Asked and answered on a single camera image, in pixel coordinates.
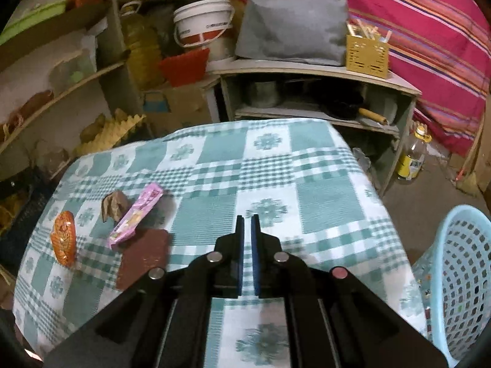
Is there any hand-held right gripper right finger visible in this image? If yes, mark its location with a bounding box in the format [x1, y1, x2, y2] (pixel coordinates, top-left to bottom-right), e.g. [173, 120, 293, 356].
[251, 215, 449, 368]

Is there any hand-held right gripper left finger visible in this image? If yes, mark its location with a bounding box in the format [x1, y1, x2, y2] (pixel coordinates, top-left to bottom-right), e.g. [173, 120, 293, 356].
[44, 215, 246, 368]

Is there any pink snack wrapper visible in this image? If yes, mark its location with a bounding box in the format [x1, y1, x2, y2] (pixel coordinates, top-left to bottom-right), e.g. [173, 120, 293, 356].
[106, 183, 164, 250]

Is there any brown paper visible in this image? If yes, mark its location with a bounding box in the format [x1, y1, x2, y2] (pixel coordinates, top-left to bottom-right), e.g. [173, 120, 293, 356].
[101, 191, 128, 223]

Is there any orange snack wrapper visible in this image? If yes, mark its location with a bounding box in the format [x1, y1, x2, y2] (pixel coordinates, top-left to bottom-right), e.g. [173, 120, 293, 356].
[50, 210, 77, 268]

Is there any light blue plastic basket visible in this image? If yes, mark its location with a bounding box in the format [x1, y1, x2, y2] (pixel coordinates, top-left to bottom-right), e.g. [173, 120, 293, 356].
[412, 204, 491, 359]

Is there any green checked tablecloth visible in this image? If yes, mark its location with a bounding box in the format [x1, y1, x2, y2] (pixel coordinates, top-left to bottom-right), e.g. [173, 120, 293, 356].
[11, 117, 428, 368]

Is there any metal cooking pot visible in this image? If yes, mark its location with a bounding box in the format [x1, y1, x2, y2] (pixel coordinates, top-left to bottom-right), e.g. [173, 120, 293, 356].
[245, 80, 282, 109]

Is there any brown cardboard box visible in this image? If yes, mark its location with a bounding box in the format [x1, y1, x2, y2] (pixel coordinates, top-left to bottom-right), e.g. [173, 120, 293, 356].
[142, 80, 215, 135]

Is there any black frying pan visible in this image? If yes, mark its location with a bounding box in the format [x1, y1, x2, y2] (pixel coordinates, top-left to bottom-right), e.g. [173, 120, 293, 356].
[326, 92, 365, 119]

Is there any yellow egg tray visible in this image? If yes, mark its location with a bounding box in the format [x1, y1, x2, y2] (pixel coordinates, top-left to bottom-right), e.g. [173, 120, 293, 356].
[73, 114, 148, 158]

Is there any clear oil bottle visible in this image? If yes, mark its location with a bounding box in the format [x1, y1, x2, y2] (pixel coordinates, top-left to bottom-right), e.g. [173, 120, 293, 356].
[396, 123, 432, 182]

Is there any wooden cabinet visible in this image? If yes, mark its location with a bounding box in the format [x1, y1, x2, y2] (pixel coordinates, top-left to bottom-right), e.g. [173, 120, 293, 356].
[207, 59, 423, 198]

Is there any pile of potatoes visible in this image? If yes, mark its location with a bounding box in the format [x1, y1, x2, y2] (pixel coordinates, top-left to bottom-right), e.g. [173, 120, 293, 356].
[79, 109, 129, 142]

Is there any red plastic basket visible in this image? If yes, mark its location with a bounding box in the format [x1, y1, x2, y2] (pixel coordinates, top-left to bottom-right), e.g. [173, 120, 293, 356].
[158, 48, 211, 87]

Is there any dark blue plastic crate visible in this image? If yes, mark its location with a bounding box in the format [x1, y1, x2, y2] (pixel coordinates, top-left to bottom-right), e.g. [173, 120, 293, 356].
[0, 184, 58, 265]

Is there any yellow cutlery holder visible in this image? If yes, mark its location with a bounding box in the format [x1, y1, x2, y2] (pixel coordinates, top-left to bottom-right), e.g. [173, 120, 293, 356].
[345, 21, 392, 79]

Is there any large yellow oil jug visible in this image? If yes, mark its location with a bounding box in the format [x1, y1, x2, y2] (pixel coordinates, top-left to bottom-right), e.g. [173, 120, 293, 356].
[120, 2, 165, 90]

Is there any grey fabric bag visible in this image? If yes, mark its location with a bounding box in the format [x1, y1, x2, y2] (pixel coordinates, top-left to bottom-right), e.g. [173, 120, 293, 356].
[235, 0, 350, 67]

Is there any white plastic bucket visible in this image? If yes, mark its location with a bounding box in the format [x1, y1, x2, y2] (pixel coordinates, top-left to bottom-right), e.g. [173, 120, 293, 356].
[172, 0, 234, 48]

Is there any brown cardboard sheet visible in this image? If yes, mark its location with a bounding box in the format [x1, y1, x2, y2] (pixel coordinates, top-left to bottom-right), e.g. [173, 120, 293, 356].
[456, 96, 491, 200]

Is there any wooden shelf unit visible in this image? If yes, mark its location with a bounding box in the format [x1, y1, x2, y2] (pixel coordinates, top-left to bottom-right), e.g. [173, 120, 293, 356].
[0, 0, 146, 181]

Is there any pink striped cloth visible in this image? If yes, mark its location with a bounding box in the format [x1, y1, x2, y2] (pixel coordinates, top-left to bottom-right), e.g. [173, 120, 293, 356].
[226, 0, 491, 158]

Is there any green foam sheet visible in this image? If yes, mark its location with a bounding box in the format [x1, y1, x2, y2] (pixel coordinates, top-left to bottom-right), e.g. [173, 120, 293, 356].
[0, 2, 68, 44]

